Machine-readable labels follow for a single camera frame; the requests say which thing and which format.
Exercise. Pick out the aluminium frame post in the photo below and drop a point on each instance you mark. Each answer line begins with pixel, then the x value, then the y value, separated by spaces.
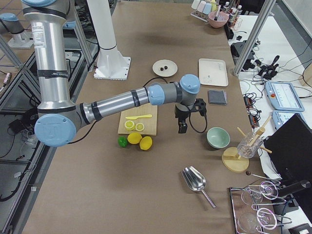
pixel 259 23

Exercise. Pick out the yellow plastic knife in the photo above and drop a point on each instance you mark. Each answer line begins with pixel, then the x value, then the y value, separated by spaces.
pixel 138 117

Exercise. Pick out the wire glass rack tray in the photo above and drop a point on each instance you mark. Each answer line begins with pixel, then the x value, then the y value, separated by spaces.
pixel 252 208

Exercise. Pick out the wooden cutting board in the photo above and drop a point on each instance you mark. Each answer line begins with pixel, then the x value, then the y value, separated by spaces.
pixel 150 124

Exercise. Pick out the yellow lemon outer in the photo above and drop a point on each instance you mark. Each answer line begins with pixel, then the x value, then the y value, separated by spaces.
pixel 146 143

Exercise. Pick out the wooden mug tree stand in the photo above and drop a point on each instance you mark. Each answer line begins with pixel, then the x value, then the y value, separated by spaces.
pixel 233 161

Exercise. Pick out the cream rabbit tray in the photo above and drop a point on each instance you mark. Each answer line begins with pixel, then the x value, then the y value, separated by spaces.
pixel 212 72

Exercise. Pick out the clear crystal glass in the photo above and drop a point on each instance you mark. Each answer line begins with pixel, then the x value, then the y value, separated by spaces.
pixel 249 145

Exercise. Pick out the white cup rack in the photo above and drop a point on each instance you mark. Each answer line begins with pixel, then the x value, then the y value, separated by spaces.
pixel 202 8

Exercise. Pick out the mint green bowl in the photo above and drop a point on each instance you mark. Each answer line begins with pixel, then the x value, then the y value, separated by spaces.
pixel 218 137

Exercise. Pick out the blue teach pendant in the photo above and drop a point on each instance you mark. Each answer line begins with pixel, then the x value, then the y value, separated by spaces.
pixel 279 117
pixel 283 96

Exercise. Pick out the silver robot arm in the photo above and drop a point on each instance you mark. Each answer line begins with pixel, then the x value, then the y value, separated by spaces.
pixel 59 117

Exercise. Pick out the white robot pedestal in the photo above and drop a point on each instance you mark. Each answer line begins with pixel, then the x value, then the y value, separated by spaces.
pixel 111 64

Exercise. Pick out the black monitor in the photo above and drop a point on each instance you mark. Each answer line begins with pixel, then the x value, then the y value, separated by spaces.
pixel 291 147

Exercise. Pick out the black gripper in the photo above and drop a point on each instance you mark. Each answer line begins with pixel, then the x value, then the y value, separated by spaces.
pixel 181 114

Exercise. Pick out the blue teach pendant far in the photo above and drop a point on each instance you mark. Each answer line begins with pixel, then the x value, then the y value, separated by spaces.
pixel 283 96

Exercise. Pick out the lemon slice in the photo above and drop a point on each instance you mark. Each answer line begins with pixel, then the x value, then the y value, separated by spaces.
pixel 129 125
pixel 139 127

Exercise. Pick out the yellow lemon near board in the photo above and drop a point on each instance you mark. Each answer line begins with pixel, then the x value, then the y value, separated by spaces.
pixel 134 138

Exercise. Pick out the pink bowl with ice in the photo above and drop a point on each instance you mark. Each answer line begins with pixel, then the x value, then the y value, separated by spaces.
pixel 222 19

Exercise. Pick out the steel scoop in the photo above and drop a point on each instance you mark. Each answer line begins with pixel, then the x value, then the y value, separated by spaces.
pixel 196 182

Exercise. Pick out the cream round plate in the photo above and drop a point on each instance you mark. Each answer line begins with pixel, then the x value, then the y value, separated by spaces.
pixel 172 68

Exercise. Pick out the grey folded cloth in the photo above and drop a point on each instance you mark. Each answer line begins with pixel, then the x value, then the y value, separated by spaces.
pixel 218 97

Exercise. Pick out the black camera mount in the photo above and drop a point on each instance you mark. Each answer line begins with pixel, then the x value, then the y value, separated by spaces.
pixel 200 106

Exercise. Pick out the spare robot base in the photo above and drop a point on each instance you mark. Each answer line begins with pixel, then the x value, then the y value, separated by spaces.
pixel 21 39

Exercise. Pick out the green lime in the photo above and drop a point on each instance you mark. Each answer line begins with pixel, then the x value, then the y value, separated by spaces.
pixel 122 141

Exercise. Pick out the blue teach pendant near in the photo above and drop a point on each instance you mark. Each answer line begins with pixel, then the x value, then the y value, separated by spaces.
pixel 279 117

